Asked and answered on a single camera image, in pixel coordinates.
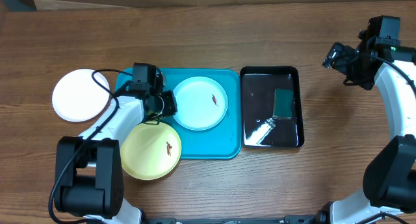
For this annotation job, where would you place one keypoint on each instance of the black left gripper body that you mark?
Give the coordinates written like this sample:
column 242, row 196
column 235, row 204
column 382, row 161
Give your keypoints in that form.
column 164, row 105

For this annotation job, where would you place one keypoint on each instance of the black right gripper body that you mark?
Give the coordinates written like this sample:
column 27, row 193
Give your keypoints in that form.
column 350, row 65

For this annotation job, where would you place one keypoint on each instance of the light blue plate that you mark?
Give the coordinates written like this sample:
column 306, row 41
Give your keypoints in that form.
column 202, row 103

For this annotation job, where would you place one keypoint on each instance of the green yellow sponge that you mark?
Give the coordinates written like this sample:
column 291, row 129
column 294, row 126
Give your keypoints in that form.
column 283, row 100

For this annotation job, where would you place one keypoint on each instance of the pink plate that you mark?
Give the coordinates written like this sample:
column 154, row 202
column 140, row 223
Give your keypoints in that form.
column 77, row 97

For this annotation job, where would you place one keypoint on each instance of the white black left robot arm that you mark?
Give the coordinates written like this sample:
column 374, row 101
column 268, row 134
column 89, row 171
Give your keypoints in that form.
column 88, row 173

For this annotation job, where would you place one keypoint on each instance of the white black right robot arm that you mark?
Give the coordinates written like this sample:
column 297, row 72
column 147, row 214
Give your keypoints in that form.
column 388, row 188

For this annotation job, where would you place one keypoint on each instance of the teal plastic tray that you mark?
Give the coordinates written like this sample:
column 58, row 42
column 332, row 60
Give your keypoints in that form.
column 223, row 141

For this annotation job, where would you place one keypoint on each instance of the black plastic tray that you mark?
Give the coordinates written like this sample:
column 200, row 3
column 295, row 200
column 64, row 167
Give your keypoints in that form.
column 259, row 128

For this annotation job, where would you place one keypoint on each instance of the yellow plate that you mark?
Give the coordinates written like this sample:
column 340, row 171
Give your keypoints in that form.
column 151, row 151

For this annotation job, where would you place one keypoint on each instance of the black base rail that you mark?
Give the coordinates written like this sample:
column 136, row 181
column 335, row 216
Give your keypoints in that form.
column 290, row 219

